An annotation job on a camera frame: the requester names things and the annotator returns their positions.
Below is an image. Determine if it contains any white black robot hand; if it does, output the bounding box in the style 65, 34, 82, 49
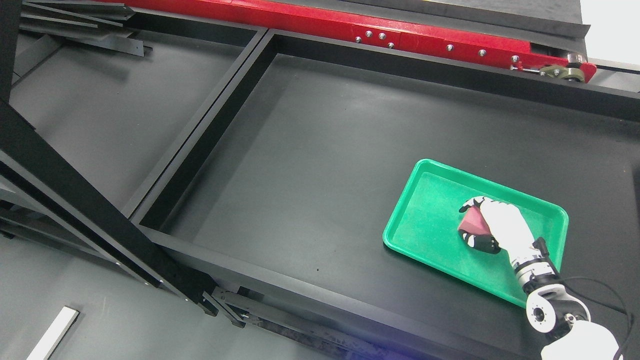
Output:
458, 196, 542, 268

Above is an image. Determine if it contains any pink foam block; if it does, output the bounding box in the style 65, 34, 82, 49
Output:
457, 207, 492, 236

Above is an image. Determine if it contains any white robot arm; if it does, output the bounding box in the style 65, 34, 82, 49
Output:
510, 254, 626, 360

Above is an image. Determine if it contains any green plastic tray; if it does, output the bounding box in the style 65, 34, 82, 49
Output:
382, 159, 569, 307

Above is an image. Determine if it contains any black metal shelf unit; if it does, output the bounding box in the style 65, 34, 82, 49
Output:
131, 30, 639, 360

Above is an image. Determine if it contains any black left shelf unit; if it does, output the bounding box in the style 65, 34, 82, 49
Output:
1, 1, 266, 316

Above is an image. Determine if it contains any red metal beam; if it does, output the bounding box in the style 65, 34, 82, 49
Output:
125, 0, 598, 84

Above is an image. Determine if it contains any white desk with leg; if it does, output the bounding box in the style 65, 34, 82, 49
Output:
26, 306, 80, 360

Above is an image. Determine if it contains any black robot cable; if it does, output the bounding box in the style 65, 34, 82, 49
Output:
532, 237, 636, 360

